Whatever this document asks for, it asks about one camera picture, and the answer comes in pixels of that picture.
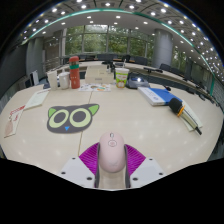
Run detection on white paper cup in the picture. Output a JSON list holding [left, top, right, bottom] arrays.
[[46, 70, 59, 90]]

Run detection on black microphone with orange ring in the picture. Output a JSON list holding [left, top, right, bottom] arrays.
[[168, 97, 203, 136]]

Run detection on green-print drink cup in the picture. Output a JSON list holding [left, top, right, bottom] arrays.
[[114, 67, 130, 89]]

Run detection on dark office chairs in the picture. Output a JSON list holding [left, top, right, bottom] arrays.
[[78, 53, 208, 94]]

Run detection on pink computer mouse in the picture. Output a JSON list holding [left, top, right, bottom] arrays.
[[98, 131, 127, 174]]

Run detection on dark conference microphone base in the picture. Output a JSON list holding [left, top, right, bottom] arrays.
[[125, 76, 151, 90]]

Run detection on red drink bottle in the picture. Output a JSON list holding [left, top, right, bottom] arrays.
[[68, 55, 81, 90]]

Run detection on ceiling lights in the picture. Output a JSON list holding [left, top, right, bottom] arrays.
[[21, 0, 224, 73]]

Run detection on blue and white book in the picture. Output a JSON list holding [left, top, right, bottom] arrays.
[[137, 86, 183, 107]]

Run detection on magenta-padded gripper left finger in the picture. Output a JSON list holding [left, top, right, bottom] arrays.
[[59, 143, 100, 189]]

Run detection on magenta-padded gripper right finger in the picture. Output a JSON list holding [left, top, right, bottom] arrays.
[[124, 143, 167, 189]]

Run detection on cat-face mouse pad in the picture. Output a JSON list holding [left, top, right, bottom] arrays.
[[46, 103, 101, 135]]

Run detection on colourful sticker sheet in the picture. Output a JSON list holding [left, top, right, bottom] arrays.
[[78, 83, 112, 93]]

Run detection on red and white leaflet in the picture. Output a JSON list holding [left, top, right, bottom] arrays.
[[3, 104, 26, 139]]

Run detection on white lidded mug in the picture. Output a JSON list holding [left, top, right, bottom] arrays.
[[58, 71, 71, 90]]

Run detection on white paper booklet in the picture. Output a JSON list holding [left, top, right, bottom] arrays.
[[23, 88, 51, 111]]

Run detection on beige cardboard box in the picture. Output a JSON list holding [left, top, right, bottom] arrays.
[[84, 65, 115, 84]]

